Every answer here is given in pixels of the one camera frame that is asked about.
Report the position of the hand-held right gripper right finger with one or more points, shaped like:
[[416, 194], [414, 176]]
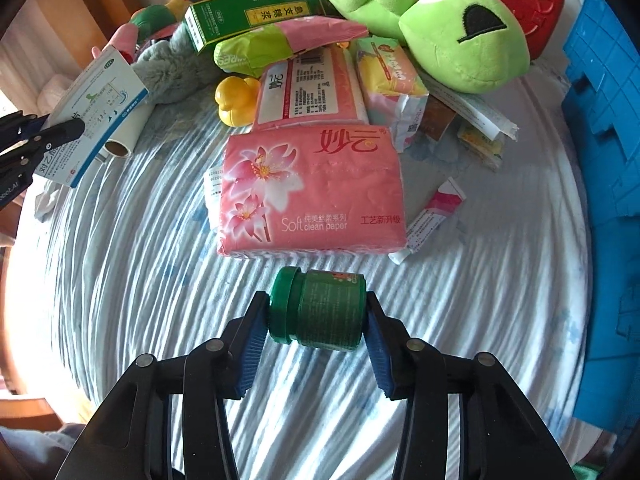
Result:
[[382, 355]]

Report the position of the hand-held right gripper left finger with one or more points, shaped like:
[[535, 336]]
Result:
[[250, 355]]

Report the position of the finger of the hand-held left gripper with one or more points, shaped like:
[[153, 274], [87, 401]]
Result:
[[60, 132], [22, 122]]

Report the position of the white blue medicine box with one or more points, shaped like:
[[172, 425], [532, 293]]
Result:
[[100, 95]]

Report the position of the green plastic jar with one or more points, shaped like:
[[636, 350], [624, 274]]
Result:
[[325, 310]]

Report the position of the white plastic bag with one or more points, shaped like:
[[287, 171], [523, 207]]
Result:
[[55, 92]]

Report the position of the beige curtain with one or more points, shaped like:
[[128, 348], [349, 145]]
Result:
[[30, 80]]

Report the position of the white paper roll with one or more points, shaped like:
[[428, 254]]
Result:
[[117, 149]]

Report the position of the grey plush toy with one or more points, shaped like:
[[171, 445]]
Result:
[[170, 70]]

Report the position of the wooden wardrobe panel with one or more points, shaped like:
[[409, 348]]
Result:
[[70, 5]]

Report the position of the pink white tube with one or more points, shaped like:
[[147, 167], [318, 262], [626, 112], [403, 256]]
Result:
[[430, 220]]

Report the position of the green yellow parrot plush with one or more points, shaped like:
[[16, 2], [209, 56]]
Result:
[[150, 17]]

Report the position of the pink floral tissue pack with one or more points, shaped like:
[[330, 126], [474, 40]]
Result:
[[320, 195]]

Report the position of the yellow rubber duck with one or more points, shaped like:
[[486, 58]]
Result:
[[235, 100]]

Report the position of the green medicine box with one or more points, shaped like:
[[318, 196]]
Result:
[[240, 17]]

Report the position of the pink green wet wipes pack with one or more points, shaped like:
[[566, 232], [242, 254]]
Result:
[[260, 50]]

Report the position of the yellow sachet packet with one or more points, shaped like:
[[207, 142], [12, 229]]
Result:
[[480, 142]]

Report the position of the small brown box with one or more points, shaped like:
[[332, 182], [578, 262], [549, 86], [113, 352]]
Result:
[[440, 120]]

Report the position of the pink barcode tissue pack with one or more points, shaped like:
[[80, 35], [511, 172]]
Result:
[[320, 85]]

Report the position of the yellow pink tissue pack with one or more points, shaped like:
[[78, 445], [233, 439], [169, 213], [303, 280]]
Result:
[[390, 70]]

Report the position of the blue plastic crate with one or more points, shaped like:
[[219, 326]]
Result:
[[610, 160]]

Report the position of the green frog plush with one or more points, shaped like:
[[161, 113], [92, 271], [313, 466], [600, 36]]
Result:
[[450, 45]]

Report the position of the red hard carry case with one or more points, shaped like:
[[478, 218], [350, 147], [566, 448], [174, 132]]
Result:
[[540, 10]]

